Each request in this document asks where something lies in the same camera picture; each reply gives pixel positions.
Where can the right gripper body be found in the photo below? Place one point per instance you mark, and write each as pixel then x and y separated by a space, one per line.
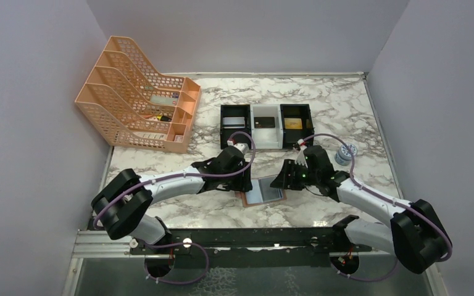
pixel 302 176

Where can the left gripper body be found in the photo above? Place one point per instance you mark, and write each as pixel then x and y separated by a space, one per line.
pixel 236 182

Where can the tan leather card holder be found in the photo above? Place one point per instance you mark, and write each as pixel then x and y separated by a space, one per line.
pixel 261 193

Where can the black card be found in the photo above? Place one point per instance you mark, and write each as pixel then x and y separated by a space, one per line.
pixel 265 122

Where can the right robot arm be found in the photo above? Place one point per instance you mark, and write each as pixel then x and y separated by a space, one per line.
pixel 411 231

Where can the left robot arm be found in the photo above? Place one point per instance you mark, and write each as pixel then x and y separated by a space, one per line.
pixel 121 206

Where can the silver card in bin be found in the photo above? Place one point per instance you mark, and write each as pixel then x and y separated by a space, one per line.
pixel 234 122

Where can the gold card in bin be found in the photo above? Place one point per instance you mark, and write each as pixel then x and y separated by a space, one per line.
pixel 293 123

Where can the left black bin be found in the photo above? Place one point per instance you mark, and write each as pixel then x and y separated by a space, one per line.
pixel 234 111

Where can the black bin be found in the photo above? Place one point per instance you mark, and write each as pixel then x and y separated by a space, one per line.
pixel 234 111
pixel 303 111

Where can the white middle bin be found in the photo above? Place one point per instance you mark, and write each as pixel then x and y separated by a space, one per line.
pixel 267 138

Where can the small blue white jar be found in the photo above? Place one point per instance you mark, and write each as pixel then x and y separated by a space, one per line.
pixel 345 154

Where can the right black bin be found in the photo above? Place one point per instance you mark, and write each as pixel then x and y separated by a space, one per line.
pixel 303 111

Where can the orange plastic file organizer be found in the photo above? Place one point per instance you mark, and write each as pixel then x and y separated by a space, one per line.
pixel 132 104

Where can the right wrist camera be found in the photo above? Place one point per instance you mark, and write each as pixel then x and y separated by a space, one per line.
pixel 301 158

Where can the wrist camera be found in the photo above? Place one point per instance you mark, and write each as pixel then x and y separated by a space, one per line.
pixel 301 158
pixel 242 147

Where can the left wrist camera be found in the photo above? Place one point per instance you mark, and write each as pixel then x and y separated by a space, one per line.
pixel 242 147

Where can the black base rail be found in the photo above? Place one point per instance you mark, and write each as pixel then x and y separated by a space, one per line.
pixel 235 248

